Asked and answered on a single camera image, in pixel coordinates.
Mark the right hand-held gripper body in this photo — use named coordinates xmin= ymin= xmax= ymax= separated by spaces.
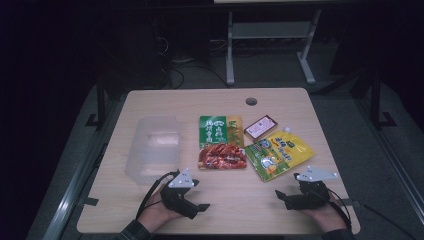
xmin=283 ymin=165 xmax=339 ymax=211

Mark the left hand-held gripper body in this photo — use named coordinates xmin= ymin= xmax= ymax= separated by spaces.
xmin=159 ymin=167 xmax=202 ymax=220

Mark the green and red food packet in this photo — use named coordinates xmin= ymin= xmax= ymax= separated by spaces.
xmin=197 ymin=114 xmax=248 ymax=171

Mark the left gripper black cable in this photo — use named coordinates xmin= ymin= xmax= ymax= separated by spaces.
xmin=135 ymin=170 xmax=181 ymax=221

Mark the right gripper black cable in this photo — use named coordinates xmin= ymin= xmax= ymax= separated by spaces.
xmin=327 ymin=188 xmax=353 ymax=232

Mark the yellow spout pouch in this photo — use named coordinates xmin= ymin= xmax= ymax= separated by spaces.
xmin=244 ymin=126 xmax=316 ymax=183

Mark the clear plastic container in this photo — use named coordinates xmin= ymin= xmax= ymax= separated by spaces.
xmin=124 ymin=115 xmax=183 ymax=186

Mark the grey table bracket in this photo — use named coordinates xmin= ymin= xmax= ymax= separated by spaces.
xmin=77 ymin=196 xmax=100 ymax=207
xmin=338 ymin=198 xmax=363 ymax=208

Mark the aluminium rail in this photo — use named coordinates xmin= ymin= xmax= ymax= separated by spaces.
xmin=354 ymin=98 xmax=424 ymax=218
xmin=42 ymin=96 xmax=128 ymax=240

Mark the black metal stand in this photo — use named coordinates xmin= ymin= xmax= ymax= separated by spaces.
xmin=369 ymin=68 xmax=398 ymax=130
xmin=84 ymin=74 xmax=108 ymax=131

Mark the thin black floor cable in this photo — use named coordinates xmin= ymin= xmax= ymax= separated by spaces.
xmin=359 ymin=201 xmax=419 ymax=240

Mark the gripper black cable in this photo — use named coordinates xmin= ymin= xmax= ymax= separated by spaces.
xmin=327 ymin=188 xmax=353 ymax=232
xmin=135 ymin=170 xmax=181 ymax=221

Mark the white metal stand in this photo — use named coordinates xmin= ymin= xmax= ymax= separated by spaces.
xmin=225 ymin=8 xmax=323 ymax=86

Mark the person's left hand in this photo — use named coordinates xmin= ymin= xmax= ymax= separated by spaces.
xmin=137 ymin=190 xmax=184 ymax=233

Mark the person's right hand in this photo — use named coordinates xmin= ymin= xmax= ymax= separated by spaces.
xmin=300 ymin=194 xmax=348 ymax=232

